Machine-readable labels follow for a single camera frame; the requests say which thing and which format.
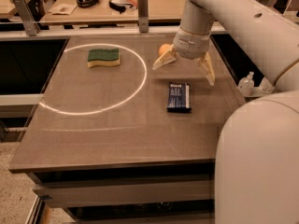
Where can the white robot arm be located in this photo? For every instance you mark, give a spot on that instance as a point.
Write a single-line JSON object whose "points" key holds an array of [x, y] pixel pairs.
{"points": [[257, 158]]}

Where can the blue rxbar blueberry bar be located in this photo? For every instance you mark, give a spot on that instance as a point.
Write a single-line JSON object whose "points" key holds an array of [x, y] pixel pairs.
{"points": [[179, 98]]}

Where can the middle metal bracket post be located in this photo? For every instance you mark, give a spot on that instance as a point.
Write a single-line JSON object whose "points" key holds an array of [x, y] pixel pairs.
{"points": [[143, 16]]}

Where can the orange round fruit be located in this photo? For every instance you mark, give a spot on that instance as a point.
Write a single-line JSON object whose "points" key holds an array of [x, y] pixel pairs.
{"points": [[164, 48]]}

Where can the grey table drawer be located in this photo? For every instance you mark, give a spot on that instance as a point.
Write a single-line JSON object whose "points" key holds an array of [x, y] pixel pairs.
{"points": [[125, 191]]}

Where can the left metal bracket post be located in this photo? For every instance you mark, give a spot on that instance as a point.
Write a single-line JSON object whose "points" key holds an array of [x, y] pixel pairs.
{"points": [[30, 26]]}

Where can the green and yellow sponge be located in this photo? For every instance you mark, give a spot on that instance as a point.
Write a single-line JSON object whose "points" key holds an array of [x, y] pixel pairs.
{"points": [[103, 57]]}

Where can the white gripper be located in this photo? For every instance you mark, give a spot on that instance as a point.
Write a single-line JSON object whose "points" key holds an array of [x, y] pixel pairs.
{"points": [[191, 45]]}

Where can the clear plastic bottle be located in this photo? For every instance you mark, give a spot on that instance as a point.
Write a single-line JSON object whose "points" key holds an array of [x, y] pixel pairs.
{"points": [[246, 84], [265, 86]]}

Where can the small printed card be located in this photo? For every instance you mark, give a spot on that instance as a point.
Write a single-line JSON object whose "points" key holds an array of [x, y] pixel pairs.
{"points": [[63, 9]]}

